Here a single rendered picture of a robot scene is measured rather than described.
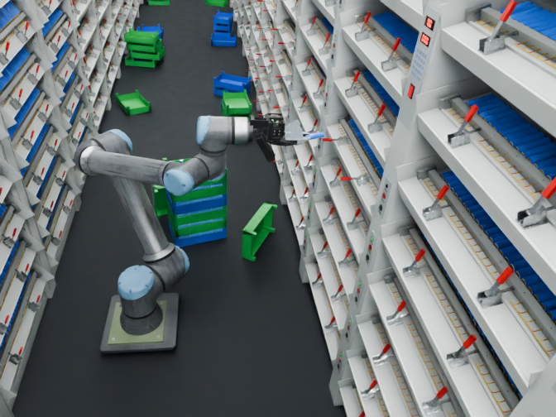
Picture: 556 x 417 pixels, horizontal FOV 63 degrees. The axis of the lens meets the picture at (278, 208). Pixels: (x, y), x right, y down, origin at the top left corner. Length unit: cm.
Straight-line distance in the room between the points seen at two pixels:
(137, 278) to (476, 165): 148
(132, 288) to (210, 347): 47
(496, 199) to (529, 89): 20
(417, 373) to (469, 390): 26
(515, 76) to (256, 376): 163
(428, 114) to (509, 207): 36
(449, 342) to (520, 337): 24
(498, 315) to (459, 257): 16
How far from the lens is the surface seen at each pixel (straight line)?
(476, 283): 102
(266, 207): 263
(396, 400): 151
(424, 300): 122
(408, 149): 122
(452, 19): 111
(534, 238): 85
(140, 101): 434
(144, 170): 159
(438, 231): 112
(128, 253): 267
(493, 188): 94
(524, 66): 92
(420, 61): 116
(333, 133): 187
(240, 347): 220
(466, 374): 112
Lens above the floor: 179
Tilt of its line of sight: 37 degrees down
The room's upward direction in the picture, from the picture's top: 5 degrees clockwise
